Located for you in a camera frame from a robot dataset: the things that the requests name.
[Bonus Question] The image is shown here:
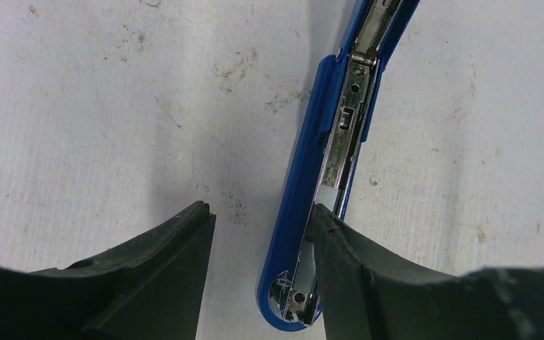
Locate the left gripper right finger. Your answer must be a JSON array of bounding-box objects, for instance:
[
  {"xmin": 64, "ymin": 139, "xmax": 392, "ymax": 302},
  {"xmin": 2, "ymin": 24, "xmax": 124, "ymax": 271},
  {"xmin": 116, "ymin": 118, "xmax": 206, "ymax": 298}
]
[{"xmin": 310, "ymin": 205, "xmax": 544, "ymax": 339}]

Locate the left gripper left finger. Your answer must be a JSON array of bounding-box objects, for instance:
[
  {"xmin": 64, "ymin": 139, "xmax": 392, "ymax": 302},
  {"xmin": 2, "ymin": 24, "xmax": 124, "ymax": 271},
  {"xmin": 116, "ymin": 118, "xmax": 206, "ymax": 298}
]
[{"xmin": 0, "ymin": 201, "xmax": 216, "ymax": 339}]

